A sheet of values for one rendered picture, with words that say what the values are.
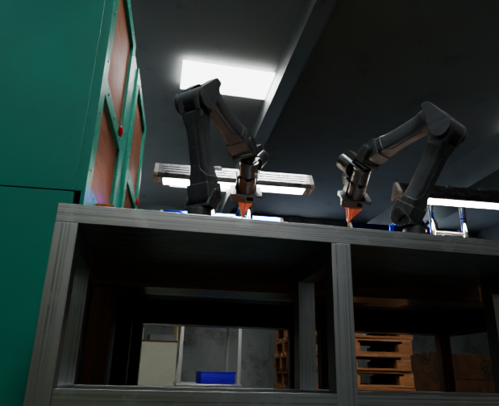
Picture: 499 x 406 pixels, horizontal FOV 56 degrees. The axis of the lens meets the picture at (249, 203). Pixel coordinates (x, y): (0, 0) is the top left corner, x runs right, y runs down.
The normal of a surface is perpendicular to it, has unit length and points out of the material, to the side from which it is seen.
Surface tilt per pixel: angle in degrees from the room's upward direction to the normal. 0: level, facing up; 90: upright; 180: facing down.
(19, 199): 90
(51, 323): 90
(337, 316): 90
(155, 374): 90
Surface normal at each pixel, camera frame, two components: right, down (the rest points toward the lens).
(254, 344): 0.19, -0.33
